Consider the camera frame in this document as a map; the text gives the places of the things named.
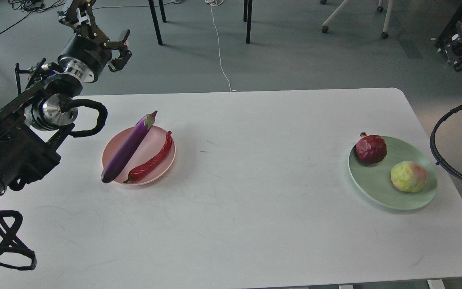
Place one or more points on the green yellow guava fruit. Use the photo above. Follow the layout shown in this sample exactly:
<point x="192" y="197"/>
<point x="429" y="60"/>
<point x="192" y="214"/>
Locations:
<point x="408" y="176"/>

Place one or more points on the green plate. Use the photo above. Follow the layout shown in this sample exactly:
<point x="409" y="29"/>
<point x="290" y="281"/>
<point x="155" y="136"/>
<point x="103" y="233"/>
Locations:
<point x="375" y="182"/>

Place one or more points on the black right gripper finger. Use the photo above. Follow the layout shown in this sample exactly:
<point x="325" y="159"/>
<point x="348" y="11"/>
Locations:
<point x="453" y="50"/>

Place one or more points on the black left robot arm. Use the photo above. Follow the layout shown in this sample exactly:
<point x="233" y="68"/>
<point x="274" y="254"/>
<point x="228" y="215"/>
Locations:
<point x="47" y="110"/>

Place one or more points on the black table leg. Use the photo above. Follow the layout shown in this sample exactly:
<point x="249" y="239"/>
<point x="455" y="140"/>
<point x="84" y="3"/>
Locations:
<point x="247" y="17"/>
<point x="155" y="18"/>

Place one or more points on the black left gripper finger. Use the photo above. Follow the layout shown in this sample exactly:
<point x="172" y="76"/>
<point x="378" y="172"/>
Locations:
<point x="77" y="14"/>
<point x="118" y="63"/>

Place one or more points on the pink plate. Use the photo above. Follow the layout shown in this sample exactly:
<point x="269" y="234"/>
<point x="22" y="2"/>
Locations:
<point x="149" y="147"/>

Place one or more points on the purple eggplant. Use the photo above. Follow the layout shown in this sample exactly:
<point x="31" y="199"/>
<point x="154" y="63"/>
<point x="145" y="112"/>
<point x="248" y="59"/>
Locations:
<point x="127" y="149"/>

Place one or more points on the red chili pepper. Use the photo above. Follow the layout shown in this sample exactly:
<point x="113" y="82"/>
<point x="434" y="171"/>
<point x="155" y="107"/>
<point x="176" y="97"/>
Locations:
<point x="141" y="172"/>

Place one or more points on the black table leg right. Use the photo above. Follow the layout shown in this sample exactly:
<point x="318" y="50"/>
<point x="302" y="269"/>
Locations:
<point x="247" y="17"/>

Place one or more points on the white chair base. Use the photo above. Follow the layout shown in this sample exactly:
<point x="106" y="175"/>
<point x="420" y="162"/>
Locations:
<point x="343" y="17"/>

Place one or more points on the red pomegranate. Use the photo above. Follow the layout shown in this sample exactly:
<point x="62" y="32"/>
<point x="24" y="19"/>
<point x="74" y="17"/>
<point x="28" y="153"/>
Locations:
<point x="371" y="149"/>

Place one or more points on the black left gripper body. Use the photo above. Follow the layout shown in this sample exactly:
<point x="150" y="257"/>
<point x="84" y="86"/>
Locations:
<point x="86" y="54"/>

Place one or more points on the black table leg left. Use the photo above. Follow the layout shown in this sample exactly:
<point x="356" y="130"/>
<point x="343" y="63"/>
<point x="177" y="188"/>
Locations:
<point x="155" y="18"/>

